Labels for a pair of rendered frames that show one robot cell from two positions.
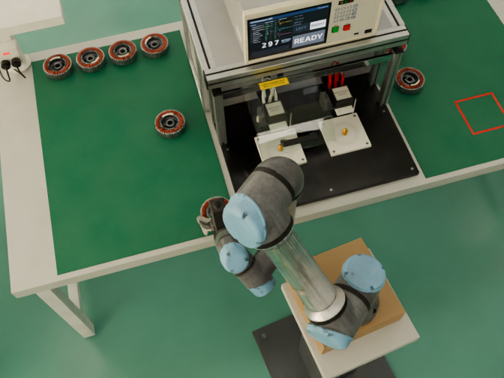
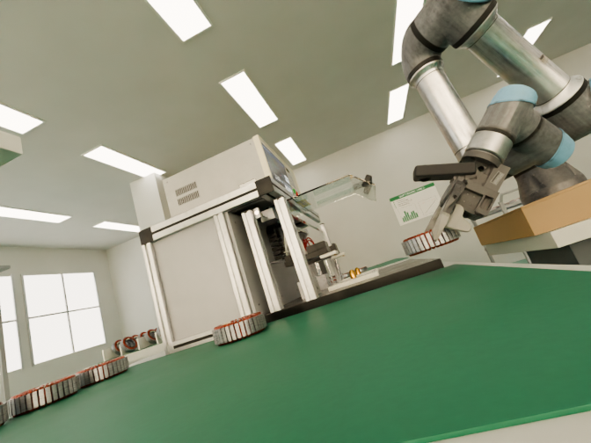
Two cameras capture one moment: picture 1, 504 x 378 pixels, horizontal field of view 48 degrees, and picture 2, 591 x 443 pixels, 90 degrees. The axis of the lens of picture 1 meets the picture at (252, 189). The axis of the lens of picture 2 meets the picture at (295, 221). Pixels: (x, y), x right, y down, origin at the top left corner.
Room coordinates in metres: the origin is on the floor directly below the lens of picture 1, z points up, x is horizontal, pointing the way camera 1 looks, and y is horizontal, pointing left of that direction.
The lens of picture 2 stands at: (0.78, 0.79, 0.81)
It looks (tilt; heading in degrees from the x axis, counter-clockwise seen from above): 12 degrees up; 296
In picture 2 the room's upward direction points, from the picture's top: 19 degrees counter-clockwise
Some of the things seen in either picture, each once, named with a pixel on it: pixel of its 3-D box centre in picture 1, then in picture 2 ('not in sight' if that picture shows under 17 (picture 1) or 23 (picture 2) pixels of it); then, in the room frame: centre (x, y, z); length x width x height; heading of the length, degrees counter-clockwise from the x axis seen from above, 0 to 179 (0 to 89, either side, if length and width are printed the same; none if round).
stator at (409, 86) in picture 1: (409, 80); not in sight; (1.40, -0.62, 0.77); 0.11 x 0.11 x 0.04
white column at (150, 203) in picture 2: not in sight; (172, 272); (4.79, -2.46, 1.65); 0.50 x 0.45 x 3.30; 14
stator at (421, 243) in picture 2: (217, 213); (429, 239); (0.83, 0.12, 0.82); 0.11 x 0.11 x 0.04
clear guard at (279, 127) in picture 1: (283, 103); (324, 204); (1.10, -0.11, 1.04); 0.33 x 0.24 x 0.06; 14
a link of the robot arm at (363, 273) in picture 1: (360, 281); not in sight; (0.52, -0.29, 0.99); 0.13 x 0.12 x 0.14; 145
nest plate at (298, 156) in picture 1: (280, 150); (354, 279); (1.09, -0.11, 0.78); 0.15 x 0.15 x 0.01; 14
